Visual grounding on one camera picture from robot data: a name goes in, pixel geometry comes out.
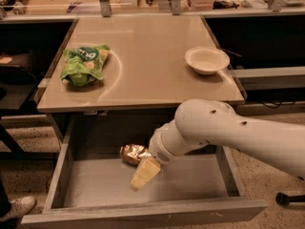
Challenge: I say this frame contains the white bowl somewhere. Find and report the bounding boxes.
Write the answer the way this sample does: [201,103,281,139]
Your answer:
[185,46,230,75]

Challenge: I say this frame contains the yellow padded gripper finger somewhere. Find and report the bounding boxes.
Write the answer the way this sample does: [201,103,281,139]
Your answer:
[131,157,161,190]

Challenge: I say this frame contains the crushed orange gold can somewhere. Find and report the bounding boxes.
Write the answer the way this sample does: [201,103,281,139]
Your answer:
[120,144,151,166]

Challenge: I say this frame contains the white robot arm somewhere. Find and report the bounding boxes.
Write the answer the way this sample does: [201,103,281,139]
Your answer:
[131,99,305,190]

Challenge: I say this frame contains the white sneaker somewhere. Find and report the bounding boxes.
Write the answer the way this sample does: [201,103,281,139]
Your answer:
[0,196,36,222]

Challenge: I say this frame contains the open grey drawer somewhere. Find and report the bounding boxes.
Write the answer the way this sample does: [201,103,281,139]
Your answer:
[22,115,267,229]

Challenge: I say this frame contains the grey cabinet with counter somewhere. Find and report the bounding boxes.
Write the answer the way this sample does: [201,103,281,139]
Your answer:
[32,14,248,145]

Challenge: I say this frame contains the green chip bag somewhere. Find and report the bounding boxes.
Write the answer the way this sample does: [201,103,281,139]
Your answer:
[60,45,111,87]

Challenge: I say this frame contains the black chair caster lower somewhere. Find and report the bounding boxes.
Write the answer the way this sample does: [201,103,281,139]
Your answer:
[275,193,305,207]

